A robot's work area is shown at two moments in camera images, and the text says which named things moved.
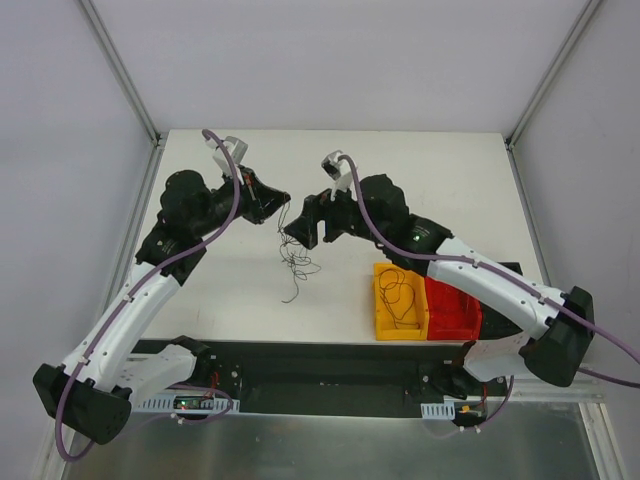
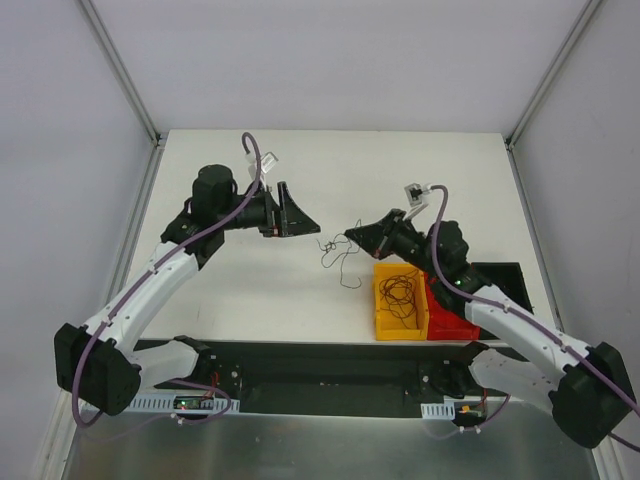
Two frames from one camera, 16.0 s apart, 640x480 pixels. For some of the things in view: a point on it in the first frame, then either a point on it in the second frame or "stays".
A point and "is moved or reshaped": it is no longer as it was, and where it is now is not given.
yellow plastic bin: [400, 304] stays
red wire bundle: [299, 261] → [340, 247]
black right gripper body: [320, 220] → [391, 236]
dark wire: [397, 296] is moved or reshaped
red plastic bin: [452, 314] stays
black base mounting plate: [338, 378] stays
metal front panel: [518, 441] stays
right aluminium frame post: [550, 74] stays
